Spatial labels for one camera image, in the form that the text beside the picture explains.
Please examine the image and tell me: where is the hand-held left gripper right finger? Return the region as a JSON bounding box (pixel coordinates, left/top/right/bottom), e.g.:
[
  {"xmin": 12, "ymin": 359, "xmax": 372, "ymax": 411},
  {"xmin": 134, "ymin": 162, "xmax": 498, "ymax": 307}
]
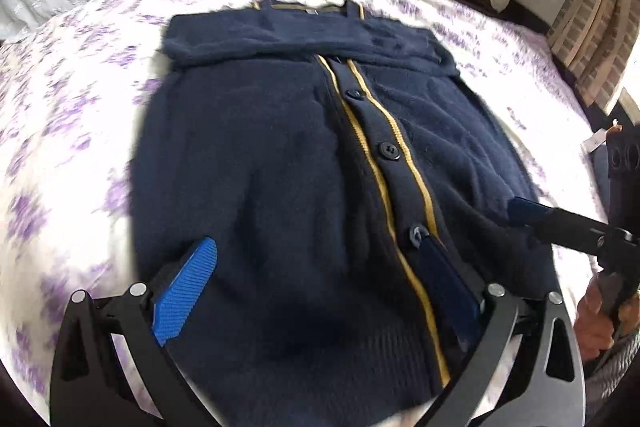
[{"xmin": 417, "ymin": 237, "xmax": 586, "ymax": 427}]

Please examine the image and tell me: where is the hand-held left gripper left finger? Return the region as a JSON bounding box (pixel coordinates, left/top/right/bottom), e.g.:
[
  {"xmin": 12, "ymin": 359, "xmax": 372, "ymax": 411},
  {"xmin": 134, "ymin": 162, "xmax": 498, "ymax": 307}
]
[{"xmin": 50, "ymin": 237, "xmax": 221, "ymax": 427}]

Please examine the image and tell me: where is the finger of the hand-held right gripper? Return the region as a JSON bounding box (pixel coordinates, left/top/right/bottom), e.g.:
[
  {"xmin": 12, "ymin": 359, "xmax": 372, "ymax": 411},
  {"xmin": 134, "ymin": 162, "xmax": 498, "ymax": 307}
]
[{"xmin": 505, "ymin": 196, "xmax": 633, "ymax": 260}]

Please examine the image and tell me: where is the navy cardigan with yellow trim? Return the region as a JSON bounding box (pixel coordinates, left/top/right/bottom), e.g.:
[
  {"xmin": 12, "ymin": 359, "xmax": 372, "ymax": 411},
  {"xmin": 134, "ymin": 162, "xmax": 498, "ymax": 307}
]
[{"xmin": 127, "ymin": 0, "xmax": 561, "ymax": 413}]

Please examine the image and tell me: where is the person's right hand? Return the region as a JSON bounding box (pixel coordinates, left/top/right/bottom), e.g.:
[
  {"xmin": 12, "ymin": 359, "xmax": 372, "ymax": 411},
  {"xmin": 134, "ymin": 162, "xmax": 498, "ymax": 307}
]
[{"xmin": 574, "ymin": 277, "xmax": 640, "ymax": 362}]

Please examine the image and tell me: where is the beige checked curtain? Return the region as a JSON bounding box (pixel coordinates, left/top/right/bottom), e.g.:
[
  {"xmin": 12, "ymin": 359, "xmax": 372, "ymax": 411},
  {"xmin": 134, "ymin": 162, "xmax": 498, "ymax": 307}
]
[{"xmin": 547, "ymin": 0, "xmax": 638, "ymax": 108}]

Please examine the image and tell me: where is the purple floral bed sheet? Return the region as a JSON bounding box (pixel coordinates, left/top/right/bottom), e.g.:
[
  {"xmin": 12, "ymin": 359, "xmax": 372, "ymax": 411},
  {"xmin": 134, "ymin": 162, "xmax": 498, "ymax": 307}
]
[{"xmin": 0, "ymin": 0, "xmax": 610, "ymax": 427}]

